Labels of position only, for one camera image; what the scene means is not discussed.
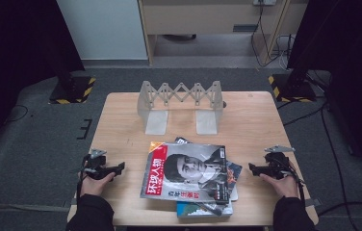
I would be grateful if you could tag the person's right hand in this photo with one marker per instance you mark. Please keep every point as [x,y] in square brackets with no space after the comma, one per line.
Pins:
[285,187]

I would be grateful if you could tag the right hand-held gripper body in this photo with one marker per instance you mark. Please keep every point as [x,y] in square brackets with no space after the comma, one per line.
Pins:
[277,165]

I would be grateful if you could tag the black curtain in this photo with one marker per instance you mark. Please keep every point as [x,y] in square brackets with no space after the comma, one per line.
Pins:
[15,48]
[352,48]

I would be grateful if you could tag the white panel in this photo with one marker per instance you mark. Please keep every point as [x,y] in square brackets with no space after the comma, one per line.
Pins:
[105,29]

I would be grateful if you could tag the portrait cover magazine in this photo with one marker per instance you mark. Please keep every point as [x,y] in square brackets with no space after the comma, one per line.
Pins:
[185,166]

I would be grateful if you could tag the dark round object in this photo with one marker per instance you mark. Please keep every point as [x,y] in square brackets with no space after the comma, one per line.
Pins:
[179,37]

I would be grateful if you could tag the person's left hand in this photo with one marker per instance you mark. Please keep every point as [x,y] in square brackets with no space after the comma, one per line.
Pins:
[93,187]

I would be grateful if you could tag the black stand with striped base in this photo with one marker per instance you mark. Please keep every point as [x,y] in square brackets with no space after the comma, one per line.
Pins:
[73,89]
[293,88]

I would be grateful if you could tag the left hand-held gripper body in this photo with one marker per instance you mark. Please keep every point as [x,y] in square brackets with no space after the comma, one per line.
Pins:
[94,165]

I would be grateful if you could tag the blue box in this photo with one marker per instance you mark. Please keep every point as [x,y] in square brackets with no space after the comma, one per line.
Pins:
[188,210]

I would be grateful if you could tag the dark cover magazine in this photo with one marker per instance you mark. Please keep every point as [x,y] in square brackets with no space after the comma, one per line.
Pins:
[233,173]

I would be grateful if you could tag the white metal file rack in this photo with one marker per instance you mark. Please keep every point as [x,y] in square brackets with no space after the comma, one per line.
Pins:
[195,16]

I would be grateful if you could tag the white expandable metal book rack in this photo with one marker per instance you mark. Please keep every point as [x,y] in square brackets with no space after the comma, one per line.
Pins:
[156,122]

